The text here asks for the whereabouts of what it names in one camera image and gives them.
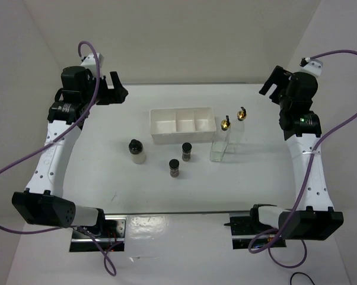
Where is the white divided organizer tray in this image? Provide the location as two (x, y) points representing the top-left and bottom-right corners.
(149, 107), (216, 144)

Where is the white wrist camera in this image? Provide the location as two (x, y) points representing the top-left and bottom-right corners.
(81, 53), (104, 72)
(299, 58), (323, 78)

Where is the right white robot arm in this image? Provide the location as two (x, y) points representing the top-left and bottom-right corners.
(248, 66), (344, 240)

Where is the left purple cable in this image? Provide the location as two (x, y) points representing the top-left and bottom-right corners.
(0, 41), (117, 277)

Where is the glass oil bottle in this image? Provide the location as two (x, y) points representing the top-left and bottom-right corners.
(210, 115), (231, 162)
(227, 106), (247, 154)

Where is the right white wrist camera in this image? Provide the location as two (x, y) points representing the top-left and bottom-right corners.
(299, 58), (323, 78)

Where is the purple cable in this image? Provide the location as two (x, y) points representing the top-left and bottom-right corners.
(0, 41), (117, 277)
(248, 49), (357, 268)

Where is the black cable on floor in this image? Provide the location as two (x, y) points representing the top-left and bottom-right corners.
(290, 272), (315, 285)

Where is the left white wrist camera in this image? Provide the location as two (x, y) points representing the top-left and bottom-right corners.
(81, 53), (104, 72)

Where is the white salt shaker black cap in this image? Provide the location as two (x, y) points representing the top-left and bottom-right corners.
(128, 139), (146, 164)

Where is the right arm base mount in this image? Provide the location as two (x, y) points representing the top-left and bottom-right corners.
(224, 211), (286, 249)

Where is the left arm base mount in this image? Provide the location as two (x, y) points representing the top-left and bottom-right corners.
(69, 215), (127, 253)

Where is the front spice jar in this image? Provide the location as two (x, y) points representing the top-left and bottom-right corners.
(169, 159), (180, 178)

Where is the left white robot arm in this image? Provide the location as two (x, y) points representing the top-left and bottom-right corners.
(12, 66), (128, 238)

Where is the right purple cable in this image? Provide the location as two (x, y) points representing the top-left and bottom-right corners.
(248, 49), (357, 268)

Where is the spice jar near tray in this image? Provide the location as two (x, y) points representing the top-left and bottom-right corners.
(181, 142), (192, 162)

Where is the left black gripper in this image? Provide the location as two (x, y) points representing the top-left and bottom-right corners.
(82, 71), (128, 107)

